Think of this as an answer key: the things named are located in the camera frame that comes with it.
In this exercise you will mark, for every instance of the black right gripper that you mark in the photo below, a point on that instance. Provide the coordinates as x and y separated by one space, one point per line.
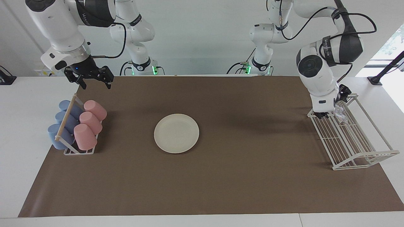
85 67

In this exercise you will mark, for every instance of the white wall outlet box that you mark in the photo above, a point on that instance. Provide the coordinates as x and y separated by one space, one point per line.
39 73

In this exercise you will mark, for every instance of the pink plastic cup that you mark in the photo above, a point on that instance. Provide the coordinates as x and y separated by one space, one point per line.
96 110
91 123
85 137

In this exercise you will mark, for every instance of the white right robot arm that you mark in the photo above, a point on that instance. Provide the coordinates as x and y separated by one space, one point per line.
56 25

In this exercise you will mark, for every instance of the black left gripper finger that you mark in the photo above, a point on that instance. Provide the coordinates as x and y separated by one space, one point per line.
323 114
344 93

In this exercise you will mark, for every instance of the black table clamp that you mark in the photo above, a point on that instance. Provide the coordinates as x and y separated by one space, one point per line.
8 80

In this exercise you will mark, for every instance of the cup rack with wooden bar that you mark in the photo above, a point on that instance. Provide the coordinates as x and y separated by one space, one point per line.
65 117

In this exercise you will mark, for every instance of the cream round plate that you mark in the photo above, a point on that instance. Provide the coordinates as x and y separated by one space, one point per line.
176 134

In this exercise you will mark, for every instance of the blue plastic cup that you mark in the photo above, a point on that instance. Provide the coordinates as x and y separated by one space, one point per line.
70 123
55 137
75 110

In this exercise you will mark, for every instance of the brown table mat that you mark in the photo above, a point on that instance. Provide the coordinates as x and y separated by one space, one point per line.
221 183

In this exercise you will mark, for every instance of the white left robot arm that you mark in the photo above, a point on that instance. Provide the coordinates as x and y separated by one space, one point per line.
315 85

